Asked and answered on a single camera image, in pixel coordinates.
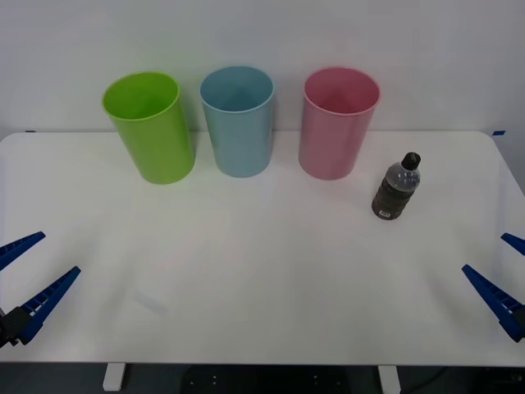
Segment white table leg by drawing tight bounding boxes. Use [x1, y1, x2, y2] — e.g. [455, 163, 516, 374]
[102, 363, 126, 392]
[377, 364, 401, 394]

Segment pink plastic bin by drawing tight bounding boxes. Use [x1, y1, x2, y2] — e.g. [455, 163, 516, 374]
[298, 66, 381, 181]

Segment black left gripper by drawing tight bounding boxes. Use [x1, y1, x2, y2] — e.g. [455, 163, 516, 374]
[0, 231, 82, 346]

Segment dark plastic bottle black cap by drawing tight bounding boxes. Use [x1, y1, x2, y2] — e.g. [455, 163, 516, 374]
[371, 151, 423, 222]

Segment pale blue plastic bin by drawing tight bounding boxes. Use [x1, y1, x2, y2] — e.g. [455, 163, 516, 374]
[199, 64, 275, 179]

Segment green plastic bin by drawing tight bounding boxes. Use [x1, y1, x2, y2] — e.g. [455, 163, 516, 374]
[101, 71, 196, 186]

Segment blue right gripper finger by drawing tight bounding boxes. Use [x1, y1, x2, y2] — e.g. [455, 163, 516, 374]
[460, 263, 525, 344]
[500, 232, 525, 257]

